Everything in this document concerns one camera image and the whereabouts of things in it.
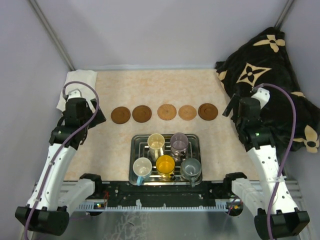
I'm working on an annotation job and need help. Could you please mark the woven rattan coaster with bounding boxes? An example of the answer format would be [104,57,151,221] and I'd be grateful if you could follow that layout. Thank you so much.
[178,105,197,121]
[157,104,177,121]

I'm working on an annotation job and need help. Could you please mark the purple translucent cup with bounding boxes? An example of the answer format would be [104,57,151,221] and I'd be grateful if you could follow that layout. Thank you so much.
[170,132,189,161]

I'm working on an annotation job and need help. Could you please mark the black floral blanket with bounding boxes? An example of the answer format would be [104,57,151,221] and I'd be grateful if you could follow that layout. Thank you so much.
[214,27,320,154]

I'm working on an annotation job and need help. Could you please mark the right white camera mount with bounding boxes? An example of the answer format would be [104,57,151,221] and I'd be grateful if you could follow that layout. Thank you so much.
[251,87,271,110]

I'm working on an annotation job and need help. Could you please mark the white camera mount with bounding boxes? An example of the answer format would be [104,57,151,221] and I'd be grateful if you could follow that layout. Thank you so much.
[63,89,82,102]
[251,87,271,110]

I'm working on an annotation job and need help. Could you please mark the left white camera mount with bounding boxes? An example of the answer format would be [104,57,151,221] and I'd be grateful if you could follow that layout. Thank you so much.
[63,89,82,102]

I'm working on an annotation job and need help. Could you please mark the white folded cloth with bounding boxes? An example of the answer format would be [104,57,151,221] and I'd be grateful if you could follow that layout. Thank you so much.
[56,70,98,112]

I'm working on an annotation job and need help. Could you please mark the white mug blue handle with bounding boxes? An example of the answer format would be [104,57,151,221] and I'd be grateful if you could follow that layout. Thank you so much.
[132,157,153,186]

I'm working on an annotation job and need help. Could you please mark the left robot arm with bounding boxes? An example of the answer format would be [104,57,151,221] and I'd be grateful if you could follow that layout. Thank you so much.
[15,97,106,239]

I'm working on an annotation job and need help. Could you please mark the grey mug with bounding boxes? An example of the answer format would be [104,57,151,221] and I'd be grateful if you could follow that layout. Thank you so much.
[180,158,202,188]

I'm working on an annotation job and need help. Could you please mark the cream tall cup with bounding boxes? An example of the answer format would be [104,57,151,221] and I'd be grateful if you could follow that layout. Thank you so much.
[147,133,165,162]

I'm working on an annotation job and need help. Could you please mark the dark wooden coaster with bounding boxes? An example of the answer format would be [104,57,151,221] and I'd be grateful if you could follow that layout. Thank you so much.
[110,106,131,125]
[198,103,219,121]
[132,105,152,123]

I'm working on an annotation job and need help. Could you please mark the yellow cup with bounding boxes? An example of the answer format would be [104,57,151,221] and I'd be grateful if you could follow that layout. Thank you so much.
[155,155,176,178]

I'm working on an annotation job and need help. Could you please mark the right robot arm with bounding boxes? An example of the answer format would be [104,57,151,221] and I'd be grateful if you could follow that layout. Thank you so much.
[223,92,310,240]

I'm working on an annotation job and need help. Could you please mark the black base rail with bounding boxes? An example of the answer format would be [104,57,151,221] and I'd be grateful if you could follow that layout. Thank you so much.
[87,181,235,207]

